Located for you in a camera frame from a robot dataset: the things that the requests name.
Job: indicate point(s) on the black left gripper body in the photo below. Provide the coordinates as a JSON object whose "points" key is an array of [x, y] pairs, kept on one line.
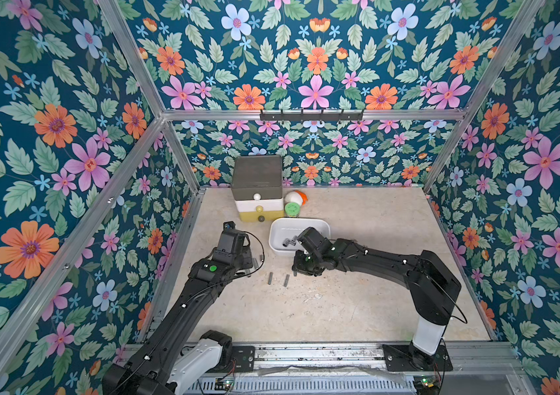
{"points": [[243, 260]]}

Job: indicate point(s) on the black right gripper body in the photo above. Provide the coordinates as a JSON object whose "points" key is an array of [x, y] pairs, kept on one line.
{"points": [[307, 251]]}

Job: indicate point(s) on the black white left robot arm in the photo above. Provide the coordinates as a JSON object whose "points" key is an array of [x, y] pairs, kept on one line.
{"points": [[148, 371]]}

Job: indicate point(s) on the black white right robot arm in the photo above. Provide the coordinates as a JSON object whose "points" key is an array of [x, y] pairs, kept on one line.
{"points": [[433, 287]]}

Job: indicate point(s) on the white plastic storage tray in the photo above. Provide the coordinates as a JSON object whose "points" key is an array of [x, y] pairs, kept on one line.
{"points": [[287, 227]]}

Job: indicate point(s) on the grey white yellow drawer box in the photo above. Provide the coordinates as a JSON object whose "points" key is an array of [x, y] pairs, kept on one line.
{"points": [[257, 188]]}

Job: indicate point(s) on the sockets pile in tray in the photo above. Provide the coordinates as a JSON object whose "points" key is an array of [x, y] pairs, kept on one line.
{"points": [[288, 242]]}

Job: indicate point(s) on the white orange ball toy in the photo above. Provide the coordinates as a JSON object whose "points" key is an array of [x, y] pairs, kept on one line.
{"points": [[296, 197]]}

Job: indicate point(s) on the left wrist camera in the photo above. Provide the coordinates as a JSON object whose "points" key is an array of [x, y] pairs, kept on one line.
{"points": [[229, 227]]}

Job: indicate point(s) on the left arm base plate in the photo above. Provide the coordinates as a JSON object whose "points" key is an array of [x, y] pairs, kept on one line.
{"points": [[240, 359]]}

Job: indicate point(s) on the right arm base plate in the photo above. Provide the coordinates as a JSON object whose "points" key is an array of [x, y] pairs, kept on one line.
{"points": [[408, 358]]}

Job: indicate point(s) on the black wall hook rail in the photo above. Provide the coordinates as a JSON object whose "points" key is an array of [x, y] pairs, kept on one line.
{"points": [[295, 116]]}

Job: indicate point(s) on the aluminium front rail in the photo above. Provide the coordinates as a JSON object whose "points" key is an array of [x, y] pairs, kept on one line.
{"points": [[348, 368]]}

